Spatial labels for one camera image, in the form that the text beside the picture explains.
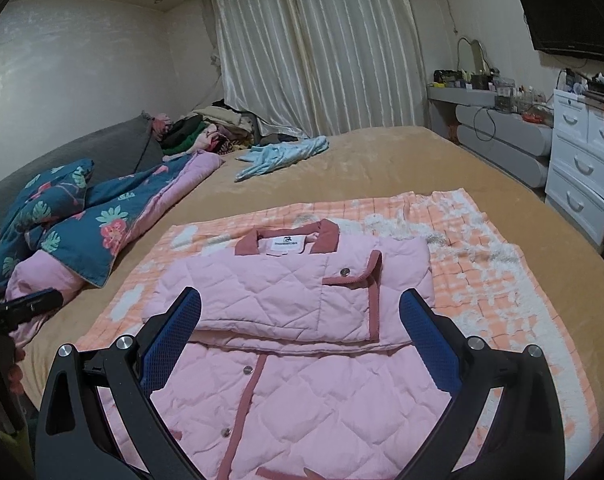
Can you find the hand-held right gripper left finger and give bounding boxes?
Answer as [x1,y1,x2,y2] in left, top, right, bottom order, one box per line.
[34,287,203,480]

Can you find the cosmetics clutter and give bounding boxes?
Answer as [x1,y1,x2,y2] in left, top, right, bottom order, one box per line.
[433,67,555,123]

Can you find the person's left hand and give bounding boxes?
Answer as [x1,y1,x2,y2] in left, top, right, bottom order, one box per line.
[7,347,26,399]

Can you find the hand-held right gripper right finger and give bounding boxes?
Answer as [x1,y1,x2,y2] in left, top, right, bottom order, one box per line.
[399,287,568,480]

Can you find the white drawer cabinet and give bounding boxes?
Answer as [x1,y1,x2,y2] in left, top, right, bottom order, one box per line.
[544,87,604,249]

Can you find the light blue garment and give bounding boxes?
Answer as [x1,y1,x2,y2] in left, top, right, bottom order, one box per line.
[234,136,331,183]

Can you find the pink quilted jacket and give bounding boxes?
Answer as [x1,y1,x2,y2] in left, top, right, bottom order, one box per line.
[102,219,484,480]

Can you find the grey vanity desk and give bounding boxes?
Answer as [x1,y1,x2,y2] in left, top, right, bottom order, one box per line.
[427,85,554,189]

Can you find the blue floral quilt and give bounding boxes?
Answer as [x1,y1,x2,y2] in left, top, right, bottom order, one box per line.
[0,152,226,347]

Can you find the tan bed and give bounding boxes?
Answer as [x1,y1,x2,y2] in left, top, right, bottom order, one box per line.
[17,125,604,413]

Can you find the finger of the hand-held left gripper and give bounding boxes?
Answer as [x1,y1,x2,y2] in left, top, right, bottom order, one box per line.
[4,287,64,324]

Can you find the pile of clothes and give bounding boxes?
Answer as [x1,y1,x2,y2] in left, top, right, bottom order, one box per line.
[152,102,264,159]

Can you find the orange checkered blanket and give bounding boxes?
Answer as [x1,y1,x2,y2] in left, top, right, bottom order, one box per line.
[74,189,601,463]

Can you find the white striped curtain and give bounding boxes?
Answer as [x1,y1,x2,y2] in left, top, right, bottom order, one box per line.
[209,0,431,142]

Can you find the dark grey headboard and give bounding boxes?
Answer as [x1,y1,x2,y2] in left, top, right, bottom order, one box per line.
[0,111,166,233]

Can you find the black cable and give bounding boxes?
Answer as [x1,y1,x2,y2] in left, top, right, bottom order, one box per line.
[473,106,498,142]

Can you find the black wall television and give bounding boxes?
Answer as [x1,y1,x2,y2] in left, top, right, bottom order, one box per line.
[515,0,604,63]

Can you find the arched vanity mirror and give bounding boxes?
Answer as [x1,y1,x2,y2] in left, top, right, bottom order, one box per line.
[457,36,494,77]

